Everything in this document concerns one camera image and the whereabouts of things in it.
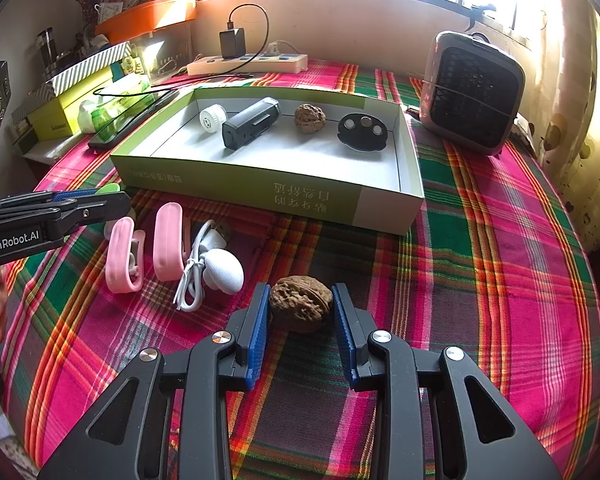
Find black round disc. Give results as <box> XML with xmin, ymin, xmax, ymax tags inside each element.
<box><xmin>337</xmin><ymin>112</ymin><xmax>388</xmax><ymax>153</ymax></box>

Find white flat board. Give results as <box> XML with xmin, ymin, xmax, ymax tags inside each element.
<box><xmin>22</xmin><ymin>132</ymin><xmax>88</xmax><ymax>163</ymax></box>

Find orange plastic tray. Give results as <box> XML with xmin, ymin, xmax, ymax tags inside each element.
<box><xmin>95</xmin><ymin>0</ymin><xmax>198</xmax><ymax>46</ymax></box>

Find white power strip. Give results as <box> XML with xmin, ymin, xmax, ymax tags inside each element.
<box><xmin>186</xmin><ymin>52</ymin><xmax>309</xmax><ymax>78</ymax></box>

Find yellow-green box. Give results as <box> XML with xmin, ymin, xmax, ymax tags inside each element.
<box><xmin>27</xmin><ymin>67</ymin><xmax>116</xmax><ymax>142</ymax></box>

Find green white striped box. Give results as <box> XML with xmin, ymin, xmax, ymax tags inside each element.
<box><xmin>50</xmin><ymin>40</ymin><xmax>132</xmax><ymax>97</ymax></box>

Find thin black wire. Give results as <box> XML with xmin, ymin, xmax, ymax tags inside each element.
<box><xmin>92</xmin><ymin>85</ymin><xmax>181</xmax><ymax>98</ymax></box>

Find grey desk fan heater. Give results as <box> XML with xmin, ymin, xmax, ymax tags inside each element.
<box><xmin>419</xmin><ymin>30</ymin><xmax>526</xmax><ymax>156</ymax></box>

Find clear plastic container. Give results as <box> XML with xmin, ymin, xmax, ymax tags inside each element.
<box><xmin>130</xmin><ymin>22</ymin><xmax>197</xmax><ymax>86</ymax></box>

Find heart patterned curtain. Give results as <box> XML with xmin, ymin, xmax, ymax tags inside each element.
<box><xmin>525</xmin><ymin>0</ymin><xmax>600</xmax><ymax>256</ymax></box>

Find white ribbed cap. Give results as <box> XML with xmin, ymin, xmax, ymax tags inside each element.
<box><xmin>199</xmin><ymin>104</ymin><xmax>227</xmax><ymax>133</ymax></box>

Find pink green plaid tablecloth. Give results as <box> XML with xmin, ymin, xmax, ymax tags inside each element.
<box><xmin>0</xmin><ymin>57</ymin><xmax>600</xmax><ymax>480</ymax></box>

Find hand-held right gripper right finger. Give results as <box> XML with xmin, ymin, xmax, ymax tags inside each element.
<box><xmin>331</xmin><ymin>282</ymin><xmax>563</xmax><ymax>480</ymax></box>

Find glass jar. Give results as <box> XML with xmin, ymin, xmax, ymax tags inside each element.
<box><xmin>32</xmin><ymin>27</ymin><xmax>61</xmax><ymax>81</ymax></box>

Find white cable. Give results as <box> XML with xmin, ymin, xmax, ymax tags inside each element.
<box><xmin>172</xmin><ymin>219</ymin><xmax>232</xmax><ymax>312</ymax></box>

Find black smartphone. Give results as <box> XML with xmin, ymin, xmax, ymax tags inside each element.
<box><xmin>87</xmin><ymin>87</ymin><xmax>181</xmax><ymax>152</ymax></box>

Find green tissue pack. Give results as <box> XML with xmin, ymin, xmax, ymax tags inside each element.
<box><xmin>77</xmin><ymin>80</ymin><xmax>153</xmax><ymax>133</ymax></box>

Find grey chevron patterned box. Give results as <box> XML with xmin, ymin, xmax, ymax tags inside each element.
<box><xmin>11</xmin><ymin>85</ymin><xmax>56</xmax><ymax>128</ymax></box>

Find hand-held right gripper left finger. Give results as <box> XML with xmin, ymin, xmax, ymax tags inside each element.
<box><xmin>37</xmin><ymin>282</ymin><xmax>272</xmax><ymax>480</ymax></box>

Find green topped white knob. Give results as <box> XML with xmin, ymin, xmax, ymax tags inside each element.
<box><xmin>94</xmin><ymin>183</ymin><xmax>126</xmax><ymax>242</ymax></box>

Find black charger plug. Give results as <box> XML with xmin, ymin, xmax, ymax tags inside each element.
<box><xmin>219</xmin><ymin>28</ymin><xmax>247</xmax><ymax>60</ymax></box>

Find black rectangular device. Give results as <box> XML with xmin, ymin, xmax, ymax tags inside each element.
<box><xmin>221</xmin><ymin>96</ymin><xmax>281</xmax><ymax>150</ymax></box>

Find brown walnut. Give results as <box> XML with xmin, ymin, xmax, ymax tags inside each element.
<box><xmin>293</xmin><ymin>104</ymin><xmax>327</xmax><ymax>134</ymax></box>
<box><xmin>269</xmin><ymin>275</ymin><xmax>335</xmax><ymax>334</ymax></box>

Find green white cardboard box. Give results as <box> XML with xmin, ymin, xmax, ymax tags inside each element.
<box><xmin>109</xmin><ymin>85</ymin><xmax>426</xmax><ymax>236</ymax></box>

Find white mushroom-shaped knob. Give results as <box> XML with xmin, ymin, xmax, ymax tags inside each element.
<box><xmin>200</xmin><ymin>249</ymin><xmax>245</xmax><ymax>295</ymax></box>

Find black charger cable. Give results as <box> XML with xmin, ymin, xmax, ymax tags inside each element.
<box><xmin>227</xmin><ymin>3</ymin><xmax>271</xmax><ymax>81</ymax></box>

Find black window latch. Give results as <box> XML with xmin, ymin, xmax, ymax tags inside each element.
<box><xmin>467</xmin><ymin>4</ymin><xmax>496</xmax><ymax>31</ymax></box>

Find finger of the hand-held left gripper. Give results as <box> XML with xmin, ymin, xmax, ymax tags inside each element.
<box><xmin>0</xmin><ymin>191</ymin><xmax>132</xmax><ymax>231</ymax></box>
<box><xmin>0</xmin><ymin>189</ymin><xmax>101</xmax><ymax>217</ymax></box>

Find small colourful packet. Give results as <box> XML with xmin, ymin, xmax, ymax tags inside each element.
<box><xmin>112</xmin><ymin>55</ymin><xmax>148</xmax><ymax>78</ymax></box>

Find pink plastic clip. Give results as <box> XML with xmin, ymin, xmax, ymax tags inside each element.
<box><xmin>152</xmin><ymin>202</ymin><xmax>193</xmax><ymax>282</ymax></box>
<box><xmin>105</xmin><ymin>216</ymin><xmax>147</xmax><ymax>294</ymax></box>

